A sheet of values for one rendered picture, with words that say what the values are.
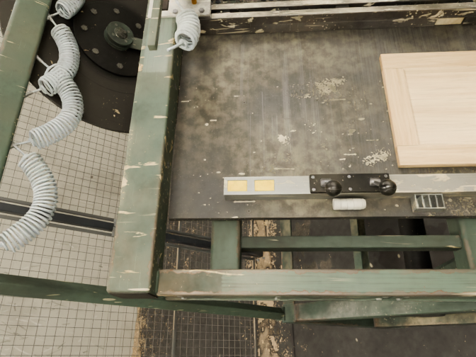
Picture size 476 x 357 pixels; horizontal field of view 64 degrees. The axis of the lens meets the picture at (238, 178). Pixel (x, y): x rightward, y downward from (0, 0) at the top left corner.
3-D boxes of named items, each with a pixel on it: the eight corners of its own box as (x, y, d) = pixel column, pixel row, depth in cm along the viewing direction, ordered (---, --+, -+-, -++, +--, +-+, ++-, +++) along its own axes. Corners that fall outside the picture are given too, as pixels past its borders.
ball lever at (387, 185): (380, 188, 97) (399, 197, 84) (365, 189, 98) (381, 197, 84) (380, 173, 97) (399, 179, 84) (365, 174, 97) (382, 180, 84)
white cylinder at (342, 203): (332, 211, 99) (364, 211, 98) (334, 207, 96) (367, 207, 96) (331, 200, 100) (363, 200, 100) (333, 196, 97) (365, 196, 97)
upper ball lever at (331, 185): (332, 189, 98) (343, 197, 85) (317, 189, 98) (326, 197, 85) (332, 174, 98) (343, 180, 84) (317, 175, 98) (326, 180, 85)
